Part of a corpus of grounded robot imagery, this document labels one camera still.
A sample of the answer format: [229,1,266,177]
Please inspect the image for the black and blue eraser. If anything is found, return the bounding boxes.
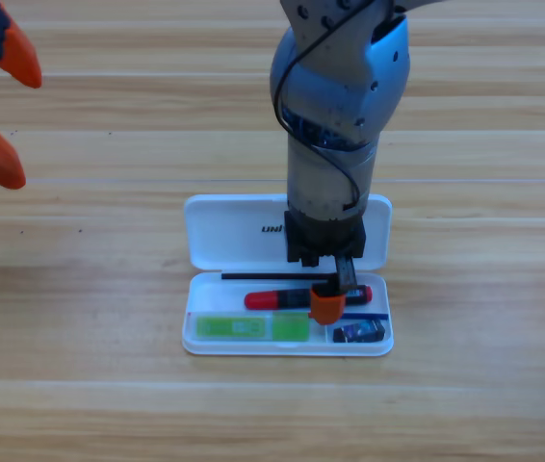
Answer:
[332,321,386,345]

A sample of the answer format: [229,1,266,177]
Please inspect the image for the red and black marker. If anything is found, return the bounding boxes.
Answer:
[244,284,374,312]

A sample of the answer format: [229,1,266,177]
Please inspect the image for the green highlighter pen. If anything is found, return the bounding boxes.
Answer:
[195,311,311,343]

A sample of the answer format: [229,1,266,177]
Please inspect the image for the white Unitree pencil case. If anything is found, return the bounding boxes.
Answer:
[181,192,395,358]

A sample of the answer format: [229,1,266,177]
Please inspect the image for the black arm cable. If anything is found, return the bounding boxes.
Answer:
[272,0,399,213]

